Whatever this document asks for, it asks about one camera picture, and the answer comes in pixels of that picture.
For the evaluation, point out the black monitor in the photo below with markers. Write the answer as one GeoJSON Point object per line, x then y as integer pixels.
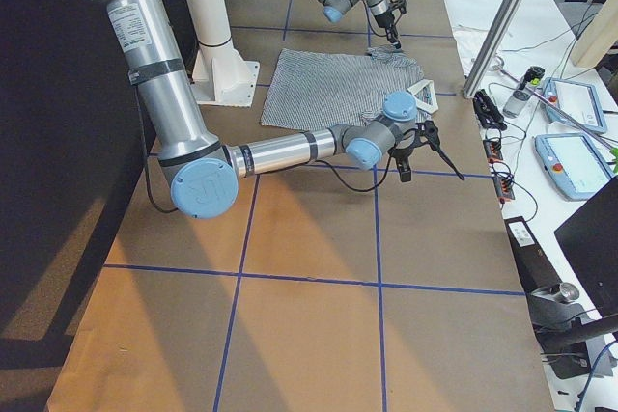
{"type": "Point", "coordinates": [588, 240]}

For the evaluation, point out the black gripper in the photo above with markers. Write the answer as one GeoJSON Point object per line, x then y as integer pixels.
{"type": "Point", "coordinates": [400, 155]}
{"type": "Point", "coordinates": [387, 24]}

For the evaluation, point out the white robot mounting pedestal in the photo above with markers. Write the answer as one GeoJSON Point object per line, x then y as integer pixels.
{"type": "Point", "coordinates": [220, 75]}

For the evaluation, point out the black box with white label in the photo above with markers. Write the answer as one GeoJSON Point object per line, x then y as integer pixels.
{"type": "Point", "coordinates": [537, 275]}

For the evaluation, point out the blue teach pendant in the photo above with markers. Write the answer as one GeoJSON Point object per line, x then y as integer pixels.
{"type": "Point", "coordinates": [578, 100]}
{"type": "Point", "coordinates": [573, 164]}

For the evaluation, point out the far blue teach pendant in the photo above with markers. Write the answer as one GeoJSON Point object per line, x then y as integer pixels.
{"type": "Point", "coordinates": [578, 100]}

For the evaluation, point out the black spare gripper on table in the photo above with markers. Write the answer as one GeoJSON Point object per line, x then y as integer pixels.
{"type": "Point", "coordinates": [487, 112]}

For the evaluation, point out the brown paper table cover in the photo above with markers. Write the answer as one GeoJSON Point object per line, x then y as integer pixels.
{"type": "Point", "coordinates": [317, 292]}

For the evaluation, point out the metal reacher grabber tool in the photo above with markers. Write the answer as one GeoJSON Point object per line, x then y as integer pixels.
{"type": "Point", "coordinates": [610, 145]}

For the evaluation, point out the orange black connector block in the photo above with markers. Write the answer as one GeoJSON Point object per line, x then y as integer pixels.
{"type": "Point", "coordinates": [502, 176]}

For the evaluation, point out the striped polo shirt white collar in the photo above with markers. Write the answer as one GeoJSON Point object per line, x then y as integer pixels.
{"type": "Point", "coordinates": [312, 90]}

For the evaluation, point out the near blue teach pendant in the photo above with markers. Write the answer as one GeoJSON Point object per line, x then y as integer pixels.
{"type": "Point", "coordinates": [573, 164]}

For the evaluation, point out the aluminium frame post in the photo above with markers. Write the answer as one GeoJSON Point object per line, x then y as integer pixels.
{"type": "Point", "coordinates": [498, 29]}

